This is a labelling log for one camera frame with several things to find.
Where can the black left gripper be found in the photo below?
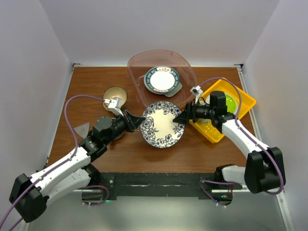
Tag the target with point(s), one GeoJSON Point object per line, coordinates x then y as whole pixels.
{"type": "Point", "coordinates": [132, 122]}

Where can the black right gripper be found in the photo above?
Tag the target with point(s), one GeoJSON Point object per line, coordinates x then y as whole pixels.
{"type": "Point", "coordinates": [189, 112]}

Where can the blue patterned bottom plate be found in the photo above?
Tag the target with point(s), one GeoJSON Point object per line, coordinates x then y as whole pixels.
{"type": "Point", "coordinates": [158, 128]}

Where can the pale green divided dish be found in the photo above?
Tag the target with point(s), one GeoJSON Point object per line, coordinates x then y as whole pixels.
{"type": "Point", "coordinates": [174, 91]}

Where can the green rimmed lettered plate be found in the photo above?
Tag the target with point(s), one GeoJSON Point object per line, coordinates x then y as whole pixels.
{"type": "Point", "coordinates": [161, 79]}

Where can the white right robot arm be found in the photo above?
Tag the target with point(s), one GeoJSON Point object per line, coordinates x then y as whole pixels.
{"type": "Point", "coordinates": [264, 169]}

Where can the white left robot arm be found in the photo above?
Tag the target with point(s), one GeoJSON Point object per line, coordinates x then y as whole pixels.
{"type": "Point", "coordinates": [31, 195]}

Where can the clear pink plastic bin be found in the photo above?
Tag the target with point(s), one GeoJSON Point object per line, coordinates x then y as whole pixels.
{"type": "Point", "coordinates": [141, 63]}

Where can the light blue white mug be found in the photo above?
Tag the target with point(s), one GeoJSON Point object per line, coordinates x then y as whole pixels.
{"type": "Point", "coordinates": [204, 121]}

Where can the teal ceramic mug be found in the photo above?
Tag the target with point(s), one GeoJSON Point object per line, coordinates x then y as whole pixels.
{"type": "Point", "coordinates": [119, 136]}

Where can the white rimmed plate under green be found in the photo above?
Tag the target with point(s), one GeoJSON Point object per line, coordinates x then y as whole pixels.
{"type": "Point", "coordinates": [222, 105]}

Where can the beige ceramic bowl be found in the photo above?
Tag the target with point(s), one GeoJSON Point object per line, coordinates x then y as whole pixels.
{"type": "Point", "coordinates": [116, 92]}

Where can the lime green plate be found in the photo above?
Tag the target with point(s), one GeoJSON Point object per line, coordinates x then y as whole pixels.
{"type": "Point", "coordinates": [232, 105]}

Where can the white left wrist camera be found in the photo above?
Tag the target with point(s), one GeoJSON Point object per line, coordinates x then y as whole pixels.
{"type": "Point", "coordinates": [114, 105]}

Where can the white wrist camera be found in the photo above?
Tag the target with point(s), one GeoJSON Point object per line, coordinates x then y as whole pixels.
{"type": "Point", "coordinates": [197, 92]}
{"type": "Point", "coordinates": [114, 105]}

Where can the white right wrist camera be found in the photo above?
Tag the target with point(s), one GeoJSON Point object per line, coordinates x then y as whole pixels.
{"type": "Point", "coordinates": [197, 92]}

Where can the spatula with wooden handle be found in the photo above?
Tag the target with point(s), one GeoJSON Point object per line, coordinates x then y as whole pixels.
{"type": "Point", "coordinates": [82, 130]}

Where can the black mounting base plate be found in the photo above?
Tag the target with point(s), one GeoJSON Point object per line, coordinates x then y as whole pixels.
{"type": "Point", "coordinates": [158, 185]}

